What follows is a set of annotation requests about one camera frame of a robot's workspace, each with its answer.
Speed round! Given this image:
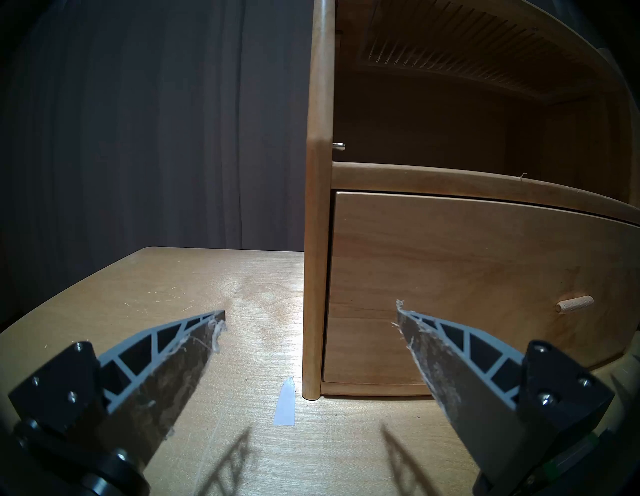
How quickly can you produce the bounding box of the wooden cabinet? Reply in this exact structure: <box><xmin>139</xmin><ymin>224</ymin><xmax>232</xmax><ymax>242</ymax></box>
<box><xmin>301</xmin><ymin>0</ymin><xmax>640</xmax><ymax>402</ymax></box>

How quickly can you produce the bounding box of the grey curtain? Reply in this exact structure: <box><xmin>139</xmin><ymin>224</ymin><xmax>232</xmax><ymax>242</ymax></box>
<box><xmin>0</xmin><ymin>0</ymin><xmax>316</xmax><ymax>326</ymax></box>

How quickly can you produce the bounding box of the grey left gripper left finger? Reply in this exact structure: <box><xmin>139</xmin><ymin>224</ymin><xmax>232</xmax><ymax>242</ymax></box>
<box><xmin>8</xmin><ymin>310</ymin><xmax>227</xmax><ymax>472</ymax></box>

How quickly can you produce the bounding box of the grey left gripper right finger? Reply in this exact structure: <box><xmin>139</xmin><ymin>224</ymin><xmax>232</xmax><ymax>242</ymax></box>
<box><xmin>395</xmin><ymin>300</ymin><xmax>616</xmax><ymax>493</ymax></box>

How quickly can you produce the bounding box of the wooden drawer with knob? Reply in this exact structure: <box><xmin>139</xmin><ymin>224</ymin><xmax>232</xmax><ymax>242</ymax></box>
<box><xmin>322</xmin><ymin>190</ymin><xmax>640</xmax><ymax>386</ymax></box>

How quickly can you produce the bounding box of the short white tape strip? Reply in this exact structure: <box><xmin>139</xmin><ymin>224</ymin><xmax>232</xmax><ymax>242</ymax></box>
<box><xmin>273</xmin><ymin>376</ymin><xmax>297</xmax><ymax>427</ymax></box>

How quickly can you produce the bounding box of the wooden tambour roll door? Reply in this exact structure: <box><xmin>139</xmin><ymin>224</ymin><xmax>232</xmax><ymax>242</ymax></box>
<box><xmin>356</xmin><ymin>25</ymin><xmax>608</xmax><ymax>101</ymax></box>

